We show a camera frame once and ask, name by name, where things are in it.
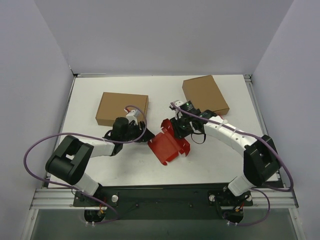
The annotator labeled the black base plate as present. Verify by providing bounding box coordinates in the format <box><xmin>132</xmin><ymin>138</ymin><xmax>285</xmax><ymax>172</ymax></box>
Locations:
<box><xmin>73</xmin><ymin>183</ymin><xmax>253</xmax><ymax>222</ymax></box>

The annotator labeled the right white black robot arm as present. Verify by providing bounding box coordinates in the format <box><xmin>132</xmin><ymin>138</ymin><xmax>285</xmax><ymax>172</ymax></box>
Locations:
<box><xmin>169</xmin><ymin>100</ymin><xmax>280</xmax><ymax>197</ymax></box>

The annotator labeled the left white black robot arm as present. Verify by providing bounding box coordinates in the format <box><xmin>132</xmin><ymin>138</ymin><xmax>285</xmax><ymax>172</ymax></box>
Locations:
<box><xmin>45</xmin><ymin>117</ymin><xmax>155</xmax><ymax>206</ymax></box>

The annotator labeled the purple cable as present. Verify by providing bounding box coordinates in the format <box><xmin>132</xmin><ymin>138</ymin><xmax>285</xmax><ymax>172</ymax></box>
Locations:
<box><xmin>23</xmin><ymin>104</ymin><xmax>147</xmax><ymax>225</ymax></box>
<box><xmin>170</xmin><ymin>101</ymin><xmax>294</xmax><ymax>226</ymax></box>

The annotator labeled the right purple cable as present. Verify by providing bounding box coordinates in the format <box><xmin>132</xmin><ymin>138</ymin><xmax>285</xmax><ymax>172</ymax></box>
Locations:
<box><xmin>170</xmin><ymin>101</ymin><xmax>294</xmax><ymax>226</ymax></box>

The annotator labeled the red paper box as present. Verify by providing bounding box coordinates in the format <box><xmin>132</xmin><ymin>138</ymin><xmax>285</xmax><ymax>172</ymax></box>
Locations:
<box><xmin>148</xmin><ymin>119</ymin><xmax>191</xmax><ymax>166</ymax></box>

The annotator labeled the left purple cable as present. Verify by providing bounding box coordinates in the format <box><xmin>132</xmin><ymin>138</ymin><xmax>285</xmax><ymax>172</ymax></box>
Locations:
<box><xmin>23</xmin><ymin>104</ymin><xmax>147</xmax><ymax>225</ymax></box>

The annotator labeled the brown cardboard box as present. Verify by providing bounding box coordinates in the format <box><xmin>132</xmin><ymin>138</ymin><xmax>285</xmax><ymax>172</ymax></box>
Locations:
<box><xmin>182</xmin><ymin>75</ymin><xmax>230</xmax><ymax>116</ymax></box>
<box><xmin>95</xmin><ymin>92</ymin><xmax>149</xmax><ymax>127</ymax></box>

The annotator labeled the aluminium frame rail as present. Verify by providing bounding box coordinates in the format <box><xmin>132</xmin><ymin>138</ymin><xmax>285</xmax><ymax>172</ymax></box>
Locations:
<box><xmin>30</xmin><ymin>188</ymin><xmax>299</xmax><ymax>210</ymax></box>

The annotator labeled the left brown cardboard box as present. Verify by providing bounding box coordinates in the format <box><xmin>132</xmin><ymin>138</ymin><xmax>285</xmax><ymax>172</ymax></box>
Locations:
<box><xmin>95</xmin><ymin>92</ymin><xmax>149</xmax><ymax>127</ymax></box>

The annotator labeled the right brown cardboard box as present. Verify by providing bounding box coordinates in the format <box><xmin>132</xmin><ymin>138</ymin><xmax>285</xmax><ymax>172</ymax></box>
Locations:
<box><xmin>182</xmin><ymin>75</ymin><xmax>230</xmax><ymax>116</ymax></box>

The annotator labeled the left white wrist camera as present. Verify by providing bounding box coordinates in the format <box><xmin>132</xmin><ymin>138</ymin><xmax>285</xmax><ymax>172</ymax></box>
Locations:
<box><xmin>125</xmin><ymin>109</ymin><xmax>140</xmax><ymax>126</ymax></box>

